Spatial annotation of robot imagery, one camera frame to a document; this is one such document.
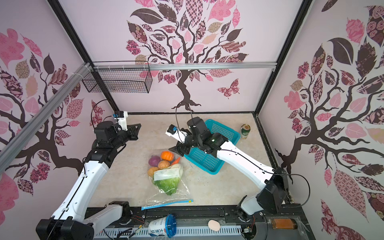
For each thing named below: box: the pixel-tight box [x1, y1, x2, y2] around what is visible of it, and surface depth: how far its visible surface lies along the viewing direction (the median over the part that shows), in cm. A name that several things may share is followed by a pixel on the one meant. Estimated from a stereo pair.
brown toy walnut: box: [158, 160, 170, 169], surface depth 85 cm
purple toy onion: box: [148, 155, 161, 167], surface depth 88 cm
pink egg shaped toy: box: [208, 219, 221, 232], surface depth 71 cm
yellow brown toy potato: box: [147, 166, 160, 178], surface depth 83 cm
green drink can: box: [240, 123, 251, 140], surface depth 100 cm
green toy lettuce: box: [153, 163, 183, 196], surface depth 80 cm
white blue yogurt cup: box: [148, 214, 177, 239], surface depth 66 cm
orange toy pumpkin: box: [160, 151, 175, 162], surface depth 87 cm
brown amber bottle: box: [272, 218, 298, 230], surface depth 70 cm
